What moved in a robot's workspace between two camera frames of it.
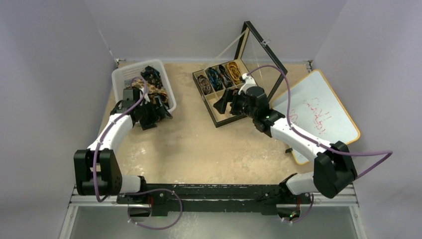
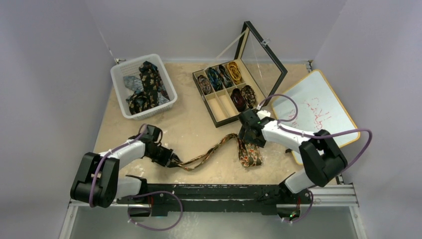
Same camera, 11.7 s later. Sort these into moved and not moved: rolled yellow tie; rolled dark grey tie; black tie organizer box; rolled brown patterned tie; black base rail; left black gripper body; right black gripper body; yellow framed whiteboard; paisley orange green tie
Moved: paisley orange green tie; left black gripper body; right black gripper body
Not moved: rolled brown patterned tie; black tie organizer box; rolled dark grey tie; rolled yellow tie; yellow framed whiteboard; black base rail
